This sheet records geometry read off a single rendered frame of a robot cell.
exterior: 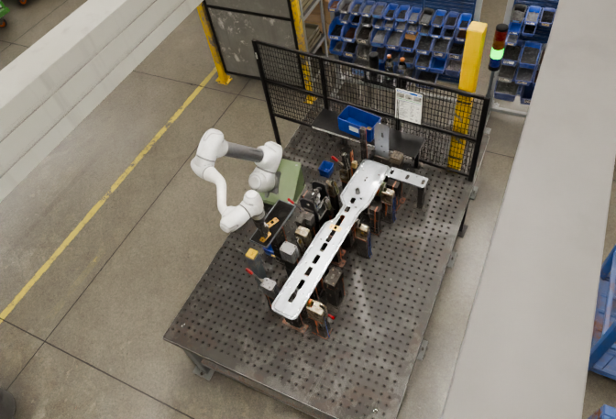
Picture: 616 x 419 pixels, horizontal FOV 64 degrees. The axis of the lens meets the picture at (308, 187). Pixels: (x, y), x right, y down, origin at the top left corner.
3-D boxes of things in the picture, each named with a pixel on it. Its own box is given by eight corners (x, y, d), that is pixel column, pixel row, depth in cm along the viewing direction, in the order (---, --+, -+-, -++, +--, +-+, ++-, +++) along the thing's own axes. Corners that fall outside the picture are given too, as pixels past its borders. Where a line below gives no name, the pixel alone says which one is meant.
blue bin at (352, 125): (370, 142, 382) (370, 130, 372) (337, 129, 395) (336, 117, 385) (381, 129, 389) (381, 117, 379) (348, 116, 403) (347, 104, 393)
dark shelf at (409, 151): (414, 160, 369) (414, 158, 367) (310, 127, 404) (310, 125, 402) (425, 140, 380) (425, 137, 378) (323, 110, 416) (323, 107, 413)
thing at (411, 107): (422, 126, 370) (423, 93, 346) (393, 117, 379) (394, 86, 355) (423, 124, 371) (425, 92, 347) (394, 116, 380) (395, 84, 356)
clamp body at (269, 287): (280, 318, 335) (270, 293, 307) (267, 311, 339) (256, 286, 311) (288, 306, 339) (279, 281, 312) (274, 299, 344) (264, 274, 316)
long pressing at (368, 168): (298, 324, 300) (298, 323, 299) (268, 308, 309) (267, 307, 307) (391, 167, 369) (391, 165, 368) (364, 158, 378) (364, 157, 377)
